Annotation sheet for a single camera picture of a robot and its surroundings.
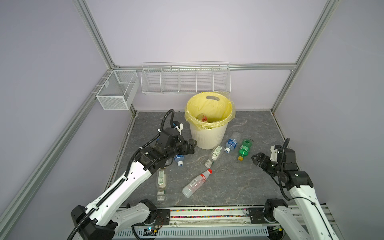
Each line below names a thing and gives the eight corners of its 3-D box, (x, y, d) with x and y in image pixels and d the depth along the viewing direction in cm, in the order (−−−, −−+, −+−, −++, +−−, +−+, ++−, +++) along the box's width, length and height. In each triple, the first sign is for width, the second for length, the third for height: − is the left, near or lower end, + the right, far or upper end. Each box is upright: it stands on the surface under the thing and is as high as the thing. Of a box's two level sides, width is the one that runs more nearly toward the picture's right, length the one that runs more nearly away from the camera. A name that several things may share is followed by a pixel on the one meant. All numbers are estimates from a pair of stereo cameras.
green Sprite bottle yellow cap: (234, 159, 96) (235, 155, 92) (242, 140, 105) (243, 136, 101) (243, 163, 94) (245, 160, 90) (251, 144, 103) (253, 140, 99)
